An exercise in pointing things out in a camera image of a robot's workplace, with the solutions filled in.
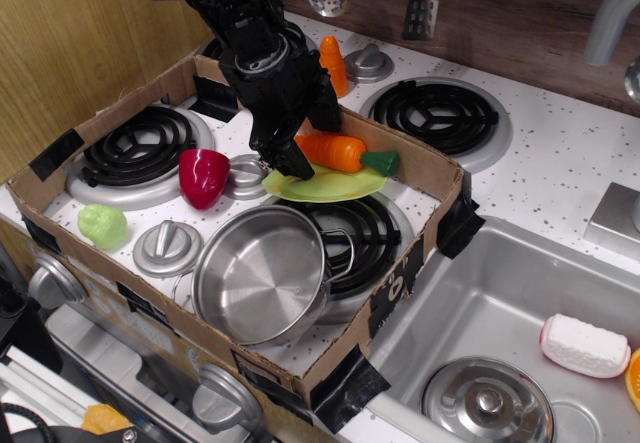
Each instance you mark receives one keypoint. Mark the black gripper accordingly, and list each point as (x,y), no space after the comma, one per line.
(282,86)

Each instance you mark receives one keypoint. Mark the orange toy carrot green top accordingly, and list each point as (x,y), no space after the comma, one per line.
(346,154)

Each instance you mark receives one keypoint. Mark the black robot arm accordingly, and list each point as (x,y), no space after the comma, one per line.
(238,20)

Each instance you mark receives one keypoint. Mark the green plastic plate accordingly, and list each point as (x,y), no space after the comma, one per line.
(326,186)

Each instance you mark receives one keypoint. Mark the orange toy carrot cone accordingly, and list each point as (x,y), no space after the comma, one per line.
(331,59)

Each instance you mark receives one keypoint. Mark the silver knob back stovetop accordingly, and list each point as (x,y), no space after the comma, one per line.
(368,65)

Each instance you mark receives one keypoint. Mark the silver knob stovetop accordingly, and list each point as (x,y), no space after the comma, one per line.
(368,65)
(167,250)

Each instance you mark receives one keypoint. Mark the red toy pepper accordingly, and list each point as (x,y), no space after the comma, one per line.
(203,175)

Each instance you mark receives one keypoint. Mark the front right stove burner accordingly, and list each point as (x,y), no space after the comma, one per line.
(362,239)

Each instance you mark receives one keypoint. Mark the stainless steel pot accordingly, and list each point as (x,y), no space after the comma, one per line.
(264,277)

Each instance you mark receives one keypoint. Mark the back right stove burner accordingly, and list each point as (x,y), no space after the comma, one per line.
(460,119)

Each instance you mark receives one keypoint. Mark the hanging metal spatula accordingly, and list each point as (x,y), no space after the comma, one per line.
(420,20)

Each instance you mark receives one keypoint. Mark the front left stove burner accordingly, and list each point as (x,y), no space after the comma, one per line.
(135,166)

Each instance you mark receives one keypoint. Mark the silver knob front stovetop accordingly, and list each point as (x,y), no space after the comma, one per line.
(167,250)

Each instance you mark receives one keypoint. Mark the light green toy vegetable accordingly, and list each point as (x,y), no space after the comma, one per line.
(106,227)

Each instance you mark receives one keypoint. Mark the cardboard fence with black tape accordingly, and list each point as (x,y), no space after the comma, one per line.
(327,386)

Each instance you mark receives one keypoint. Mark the right oven knob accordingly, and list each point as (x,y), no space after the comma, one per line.
(221,402)

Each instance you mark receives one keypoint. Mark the oven knob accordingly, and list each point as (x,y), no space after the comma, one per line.
(221,402)
(53,285)

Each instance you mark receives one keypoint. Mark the left oven knob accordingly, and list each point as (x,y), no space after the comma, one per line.
(53,285)

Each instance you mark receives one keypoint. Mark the steel pot lid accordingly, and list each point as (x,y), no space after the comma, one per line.
(481,399)

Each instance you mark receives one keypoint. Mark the grey faucet base block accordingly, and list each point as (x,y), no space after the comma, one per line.
(614,224)

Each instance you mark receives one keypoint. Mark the white red toy food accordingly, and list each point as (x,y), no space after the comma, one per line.
(584,348)

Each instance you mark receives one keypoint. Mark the yellow orange toy piece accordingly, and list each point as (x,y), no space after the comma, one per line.
(101,419)

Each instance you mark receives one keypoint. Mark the silver faucet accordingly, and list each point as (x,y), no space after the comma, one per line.
(603,38)

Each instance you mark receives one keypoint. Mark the orange toy fruit slice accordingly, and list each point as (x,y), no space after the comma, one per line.
(632,379)

